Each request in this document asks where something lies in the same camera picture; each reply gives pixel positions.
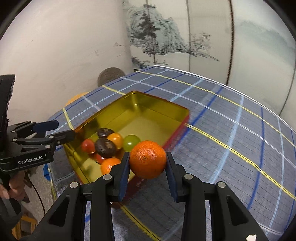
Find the orange round object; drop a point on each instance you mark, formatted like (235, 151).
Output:
(76, 98)

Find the dark brown passion fruit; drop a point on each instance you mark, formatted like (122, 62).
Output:
(105, 147)
(104, 132)

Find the red and gold tin box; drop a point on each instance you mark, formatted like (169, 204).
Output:
(150, 115)

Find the blue checked tablecloth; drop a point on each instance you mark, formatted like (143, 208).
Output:
(231, 139)

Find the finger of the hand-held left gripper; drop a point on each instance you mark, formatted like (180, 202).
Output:
(46, 125)
(62, 137)

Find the green cherry tomato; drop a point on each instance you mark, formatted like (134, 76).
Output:
(131, 142)

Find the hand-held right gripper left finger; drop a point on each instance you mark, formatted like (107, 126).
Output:
(124, 178)

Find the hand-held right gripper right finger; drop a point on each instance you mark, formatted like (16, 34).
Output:
(173, 183)

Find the large orange mandarin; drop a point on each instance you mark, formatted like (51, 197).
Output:
(108, 165)

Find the dimpled orange mandarin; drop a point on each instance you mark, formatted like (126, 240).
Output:
(148, 160)

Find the smooth yellow-orange mandarin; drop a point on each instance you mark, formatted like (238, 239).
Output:
(115, 140)

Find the yellow wooden stool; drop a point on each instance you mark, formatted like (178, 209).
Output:
(25, 226)

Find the red cherry tomato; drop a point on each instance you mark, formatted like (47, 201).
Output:
(99, 159)
(87, 146)

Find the landscape painted folding screen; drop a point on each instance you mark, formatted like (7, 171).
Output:
(208, 34)

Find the person's left hand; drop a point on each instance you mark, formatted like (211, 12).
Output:
(16, 187)

